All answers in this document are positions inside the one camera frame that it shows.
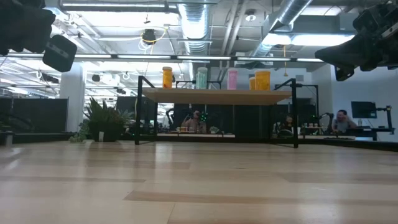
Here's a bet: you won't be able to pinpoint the black overhead camera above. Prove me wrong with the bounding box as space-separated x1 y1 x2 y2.
141 28 157 45

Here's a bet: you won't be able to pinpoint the green medicine bottle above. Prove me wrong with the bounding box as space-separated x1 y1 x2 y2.
195 67 208 90

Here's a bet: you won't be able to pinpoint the dark office partition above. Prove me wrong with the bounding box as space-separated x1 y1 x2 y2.
0 97 69 134

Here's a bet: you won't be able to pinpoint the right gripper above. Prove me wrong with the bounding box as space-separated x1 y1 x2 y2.
314 0 398 82

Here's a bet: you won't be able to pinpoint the green potted plant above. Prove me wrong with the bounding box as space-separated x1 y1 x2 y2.
68 96 135 144

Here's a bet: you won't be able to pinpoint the silver ventilation duct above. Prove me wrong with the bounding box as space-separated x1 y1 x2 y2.
177 2 210 56
248 0 313 58

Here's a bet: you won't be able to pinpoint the black desk monitor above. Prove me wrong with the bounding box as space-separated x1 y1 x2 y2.
351 101 378 119

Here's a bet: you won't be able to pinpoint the pink medicine bottle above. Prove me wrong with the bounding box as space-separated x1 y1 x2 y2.
226 68 239 91

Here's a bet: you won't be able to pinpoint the wooden shelf black legs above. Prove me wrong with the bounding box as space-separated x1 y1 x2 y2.
134 75 320 149

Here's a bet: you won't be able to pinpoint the white building pillar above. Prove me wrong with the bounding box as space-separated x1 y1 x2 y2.
59 61 85 133

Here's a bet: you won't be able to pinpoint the long led light bar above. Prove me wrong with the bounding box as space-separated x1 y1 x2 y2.
0 52 326 64

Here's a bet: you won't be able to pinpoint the small orange medicine bottle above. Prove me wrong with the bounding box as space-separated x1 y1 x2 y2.
162 66 174 90

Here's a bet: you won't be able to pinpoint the grey metal bracket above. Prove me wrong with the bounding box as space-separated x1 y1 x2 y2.
0 132 15 146

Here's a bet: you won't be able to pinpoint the seated person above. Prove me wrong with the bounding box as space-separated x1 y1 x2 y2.
331 108 358 135
181 110 208 134
272 114 295 138

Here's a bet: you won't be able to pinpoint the dark office desk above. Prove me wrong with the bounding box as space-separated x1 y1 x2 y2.
345 126 396 141

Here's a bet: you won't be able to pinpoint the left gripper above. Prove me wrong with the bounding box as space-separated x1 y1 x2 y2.
0 0 78 73

